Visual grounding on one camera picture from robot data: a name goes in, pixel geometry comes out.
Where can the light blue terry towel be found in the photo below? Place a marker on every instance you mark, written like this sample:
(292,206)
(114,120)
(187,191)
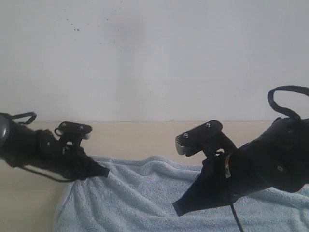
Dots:
(137,196)

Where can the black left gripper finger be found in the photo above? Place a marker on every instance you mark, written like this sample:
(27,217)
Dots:
(94,169)

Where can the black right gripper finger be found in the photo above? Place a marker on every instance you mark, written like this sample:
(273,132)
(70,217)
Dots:
(199,196)

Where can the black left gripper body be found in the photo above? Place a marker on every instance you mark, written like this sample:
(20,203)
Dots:
(74,163)

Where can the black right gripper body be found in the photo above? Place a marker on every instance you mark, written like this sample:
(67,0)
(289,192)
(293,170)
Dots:
(214,189)

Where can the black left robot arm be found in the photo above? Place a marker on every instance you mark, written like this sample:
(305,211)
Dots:
(57,151)

